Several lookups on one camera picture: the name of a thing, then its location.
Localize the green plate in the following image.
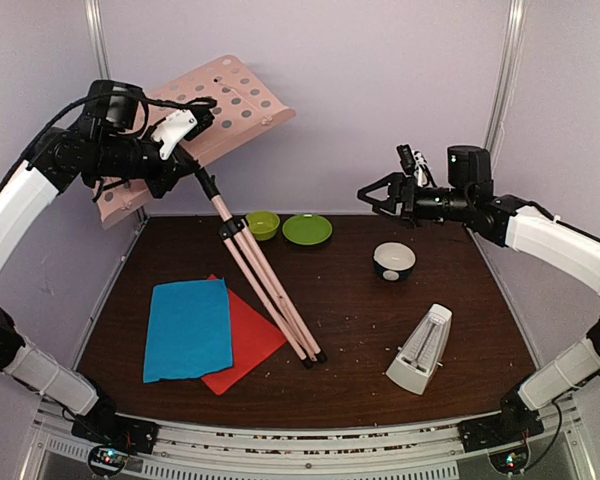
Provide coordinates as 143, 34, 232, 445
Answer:
282, 214, 333, 246

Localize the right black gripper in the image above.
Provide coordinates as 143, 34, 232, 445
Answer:
357, 172, 471, 229

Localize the red paper sheet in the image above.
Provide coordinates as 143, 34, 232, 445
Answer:
201, 289, 287, 396

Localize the lime green bowl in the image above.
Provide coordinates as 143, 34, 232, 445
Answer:
246, 211, 280, 242

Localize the blue paper sheet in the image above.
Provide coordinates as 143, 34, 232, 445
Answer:
143, 279, 234, 384

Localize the aluminium post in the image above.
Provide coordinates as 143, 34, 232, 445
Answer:
84, 0, 148, 228
484, 0, 528, 160

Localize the pink music stand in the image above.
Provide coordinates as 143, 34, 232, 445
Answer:
83, 55, 326, 368

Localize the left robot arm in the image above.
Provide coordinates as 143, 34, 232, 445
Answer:
0, 80, 217, 453

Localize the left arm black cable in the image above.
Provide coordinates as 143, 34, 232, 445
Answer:
34, 94, 219, 151

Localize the white metronome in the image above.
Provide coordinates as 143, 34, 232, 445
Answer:
385, 303, 452, 395

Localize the right aluminium post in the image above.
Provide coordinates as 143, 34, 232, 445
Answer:
484, 0, 528, 160

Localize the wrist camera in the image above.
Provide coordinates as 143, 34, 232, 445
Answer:
150, 109, 215, 161
396, 144, 436, 187

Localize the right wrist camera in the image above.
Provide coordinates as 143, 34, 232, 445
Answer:
396, 144, 436, 187

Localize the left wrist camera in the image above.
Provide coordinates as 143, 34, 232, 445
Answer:
150, 109, 215, 161

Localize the dark bowl white inside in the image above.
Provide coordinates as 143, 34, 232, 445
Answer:
373, 242, 416, 282

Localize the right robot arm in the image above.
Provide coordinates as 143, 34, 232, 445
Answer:
357, 145, 600, 452

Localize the left aluminium post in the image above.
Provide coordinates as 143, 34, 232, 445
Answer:
84, 0, 148, 228

